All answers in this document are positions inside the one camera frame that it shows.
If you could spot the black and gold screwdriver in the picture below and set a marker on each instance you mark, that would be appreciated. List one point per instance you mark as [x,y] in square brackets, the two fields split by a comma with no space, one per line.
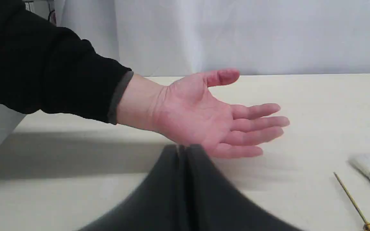
[366,226]

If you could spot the open bare human hand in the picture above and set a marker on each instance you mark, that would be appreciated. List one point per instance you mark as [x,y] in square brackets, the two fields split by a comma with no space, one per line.
[187,113]

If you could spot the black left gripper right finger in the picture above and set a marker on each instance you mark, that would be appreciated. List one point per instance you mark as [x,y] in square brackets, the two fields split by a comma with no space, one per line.
[218,205]

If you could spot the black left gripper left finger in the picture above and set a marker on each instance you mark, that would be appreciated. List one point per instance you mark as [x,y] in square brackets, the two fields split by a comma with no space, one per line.
[152,206]

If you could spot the forearm in black sleeve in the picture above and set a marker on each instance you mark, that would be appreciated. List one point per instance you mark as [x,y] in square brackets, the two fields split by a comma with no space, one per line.
[48,68]

